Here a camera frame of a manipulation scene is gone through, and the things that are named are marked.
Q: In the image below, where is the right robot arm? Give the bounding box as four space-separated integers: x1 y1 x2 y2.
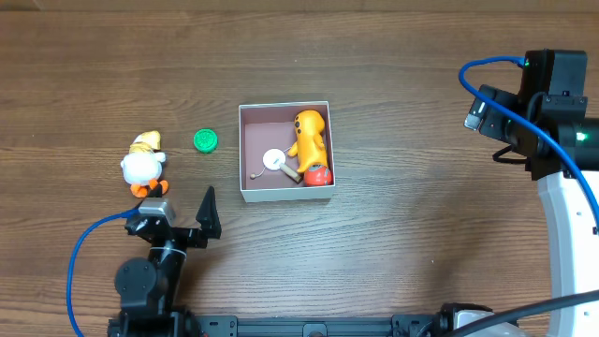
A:
431 49 598 336

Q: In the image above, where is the white rattle drum toy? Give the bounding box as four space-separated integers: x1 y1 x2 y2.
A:
250 148 302 183

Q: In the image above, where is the white box with pink interior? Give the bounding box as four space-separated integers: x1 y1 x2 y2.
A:
239 101 335 203

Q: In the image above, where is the red ball toy with eye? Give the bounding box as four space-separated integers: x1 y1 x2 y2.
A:
303 165 333 186

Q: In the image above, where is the green round plastic toy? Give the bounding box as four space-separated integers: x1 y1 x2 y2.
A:
193 128 218 154

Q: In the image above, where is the thick black cable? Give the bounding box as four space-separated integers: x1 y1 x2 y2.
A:
446 288 599 337

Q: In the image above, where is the orange dinosaur toy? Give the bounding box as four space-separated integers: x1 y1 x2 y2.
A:
287 110 329 173

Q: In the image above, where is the white plush duck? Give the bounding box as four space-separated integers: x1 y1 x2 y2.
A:
120 130 169 198

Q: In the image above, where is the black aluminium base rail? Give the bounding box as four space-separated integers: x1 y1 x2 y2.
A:
107 315 446 337

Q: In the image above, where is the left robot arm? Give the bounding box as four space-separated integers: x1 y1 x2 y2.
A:
107 187 222 337

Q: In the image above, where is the left blue cable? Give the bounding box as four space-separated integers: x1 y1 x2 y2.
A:
66 209 141 337

